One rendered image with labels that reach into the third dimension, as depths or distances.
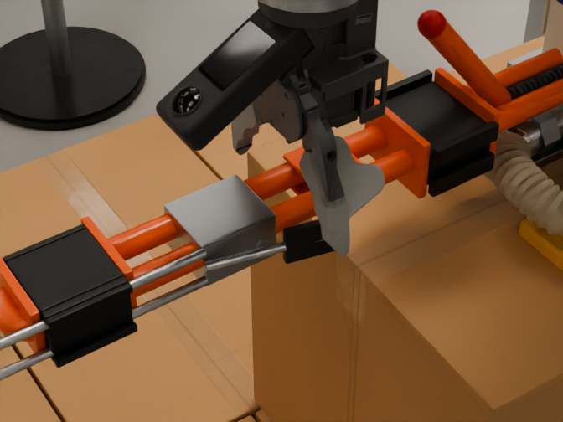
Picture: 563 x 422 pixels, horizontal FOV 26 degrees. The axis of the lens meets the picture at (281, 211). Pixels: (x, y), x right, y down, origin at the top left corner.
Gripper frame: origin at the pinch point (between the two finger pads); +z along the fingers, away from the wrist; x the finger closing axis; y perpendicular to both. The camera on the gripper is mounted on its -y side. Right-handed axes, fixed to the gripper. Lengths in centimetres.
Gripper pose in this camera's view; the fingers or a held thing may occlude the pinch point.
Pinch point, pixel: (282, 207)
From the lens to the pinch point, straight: 99.0
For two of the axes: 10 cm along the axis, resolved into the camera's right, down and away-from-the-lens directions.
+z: 0.0, 7.4, 6.7
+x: -5.5, -5.6, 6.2
